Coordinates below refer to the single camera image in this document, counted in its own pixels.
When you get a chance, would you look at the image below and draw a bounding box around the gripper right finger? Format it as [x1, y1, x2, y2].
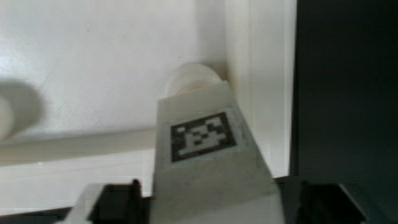
[276, 176, 379, 224]

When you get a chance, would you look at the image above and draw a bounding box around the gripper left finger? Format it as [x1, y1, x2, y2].
[86, 180, 143, 224]

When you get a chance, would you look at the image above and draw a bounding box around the white leg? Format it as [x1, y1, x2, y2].
[148, 64, 283, 224]

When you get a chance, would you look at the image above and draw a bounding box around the white square tabletop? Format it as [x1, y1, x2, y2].
[0, 0, 298, 215]

